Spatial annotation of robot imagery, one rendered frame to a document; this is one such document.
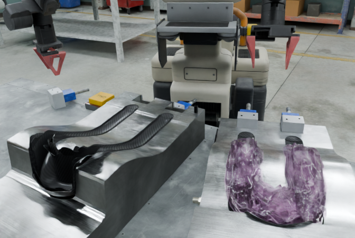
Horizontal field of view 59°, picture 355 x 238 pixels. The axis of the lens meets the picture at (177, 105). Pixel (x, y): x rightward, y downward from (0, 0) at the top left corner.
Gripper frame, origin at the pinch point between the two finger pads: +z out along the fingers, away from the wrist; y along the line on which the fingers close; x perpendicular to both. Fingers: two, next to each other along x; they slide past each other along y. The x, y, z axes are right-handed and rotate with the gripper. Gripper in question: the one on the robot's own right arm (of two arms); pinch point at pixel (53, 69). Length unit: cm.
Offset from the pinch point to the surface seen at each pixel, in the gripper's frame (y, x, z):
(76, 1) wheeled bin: -689, 251, 80
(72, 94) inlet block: 2.5, 3.8, 9.0
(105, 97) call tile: 12.5, 11.2, 8.8
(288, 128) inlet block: 64, 36, 6
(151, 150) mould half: 53, 3, 4
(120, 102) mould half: 29.3, 8.7, 3.4
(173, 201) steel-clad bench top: 61, 3, 12
